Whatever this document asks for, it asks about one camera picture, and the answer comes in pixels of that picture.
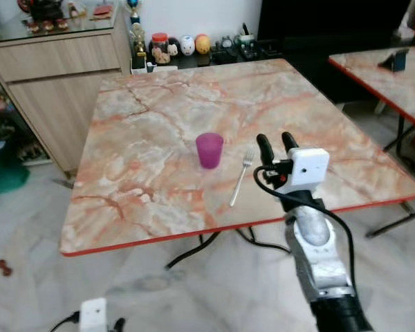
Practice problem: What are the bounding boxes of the silver metal fork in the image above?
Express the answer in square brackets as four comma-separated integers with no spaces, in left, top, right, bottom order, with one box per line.
[229,150,255,208]

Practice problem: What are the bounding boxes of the purple plastic cup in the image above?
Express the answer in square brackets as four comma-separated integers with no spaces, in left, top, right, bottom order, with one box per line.
[196,133,225,170]

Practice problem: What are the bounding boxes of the black low console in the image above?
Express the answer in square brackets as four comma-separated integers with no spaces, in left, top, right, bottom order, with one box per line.
[133,38,366,106]

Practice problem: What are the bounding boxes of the mug with utensils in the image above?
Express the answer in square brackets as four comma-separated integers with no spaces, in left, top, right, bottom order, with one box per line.
[238,23,257,50]

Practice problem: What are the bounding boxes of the black metal table legs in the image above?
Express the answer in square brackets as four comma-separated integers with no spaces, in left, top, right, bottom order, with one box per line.
[382,113,415,154]

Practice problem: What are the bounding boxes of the marble pattern folding table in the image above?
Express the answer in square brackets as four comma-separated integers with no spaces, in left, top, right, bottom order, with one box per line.
[59,59,415,258]

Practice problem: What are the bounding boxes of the yellow egg figurine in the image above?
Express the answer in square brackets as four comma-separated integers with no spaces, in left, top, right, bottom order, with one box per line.
[195,33,212,56]

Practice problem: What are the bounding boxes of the marble pattern table red edge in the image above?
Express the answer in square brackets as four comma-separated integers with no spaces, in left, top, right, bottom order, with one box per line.
[329,47,415,132]

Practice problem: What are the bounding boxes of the white egg figurine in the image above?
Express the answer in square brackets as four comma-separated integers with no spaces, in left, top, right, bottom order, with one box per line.
[180,35,196,57]

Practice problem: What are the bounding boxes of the dark phone stand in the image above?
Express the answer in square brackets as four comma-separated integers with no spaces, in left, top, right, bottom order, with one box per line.
[378,48,409,73]

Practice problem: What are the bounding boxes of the dark egg figurine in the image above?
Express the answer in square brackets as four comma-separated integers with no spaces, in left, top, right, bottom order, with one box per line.
[167,38,182,58]

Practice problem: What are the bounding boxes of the red lid snack jar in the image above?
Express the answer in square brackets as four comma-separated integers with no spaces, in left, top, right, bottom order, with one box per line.
[149,32,171,65]

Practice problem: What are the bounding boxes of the gold trophy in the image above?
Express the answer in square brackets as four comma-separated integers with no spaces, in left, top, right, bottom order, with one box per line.
[126,0,150,71]

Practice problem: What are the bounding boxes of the green cloth bundle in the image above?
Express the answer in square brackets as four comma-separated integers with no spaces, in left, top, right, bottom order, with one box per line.
[0,141,30,197]

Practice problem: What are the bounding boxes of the small red tray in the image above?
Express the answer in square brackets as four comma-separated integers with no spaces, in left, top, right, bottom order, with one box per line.
[89,5,116,20]

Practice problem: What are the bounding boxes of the light wooden cabinet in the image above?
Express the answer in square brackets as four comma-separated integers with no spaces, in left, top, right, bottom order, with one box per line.
[0,8,133,174]

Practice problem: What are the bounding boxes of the dark red ornament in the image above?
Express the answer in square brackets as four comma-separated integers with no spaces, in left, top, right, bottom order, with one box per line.
[17,0,67,23]

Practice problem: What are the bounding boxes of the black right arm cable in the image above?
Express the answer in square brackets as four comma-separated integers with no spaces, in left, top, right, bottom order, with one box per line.
[252,165,358,293]

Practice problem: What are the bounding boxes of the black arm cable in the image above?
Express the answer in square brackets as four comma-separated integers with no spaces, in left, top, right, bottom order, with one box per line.
[252,165,358,293]
[49,311,81,332]

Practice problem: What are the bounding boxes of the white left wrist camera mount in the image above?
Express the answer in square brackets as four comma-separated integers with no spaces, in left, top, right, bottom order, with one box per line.
[79,297,109,332]

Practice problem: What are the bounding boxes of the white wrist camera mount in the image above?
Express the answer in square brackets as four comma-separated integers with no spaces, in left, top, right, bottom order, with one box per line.
[79,297,109,332]
[288,147,331,188]

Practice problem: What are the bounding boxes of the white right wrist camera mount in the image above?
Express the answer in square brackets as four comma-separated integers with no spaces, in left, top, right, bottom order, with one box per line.
[288,147,331,188]

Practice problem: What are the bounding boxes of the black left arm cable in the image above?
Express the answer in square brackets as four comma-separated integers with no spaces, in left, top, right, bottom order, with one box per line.
[49,311,81,332]

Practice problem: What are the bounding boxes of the dark metal table leg frame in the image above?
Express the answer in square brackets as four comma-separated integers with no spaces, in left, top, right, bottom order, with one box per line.
[164,203,415,271]

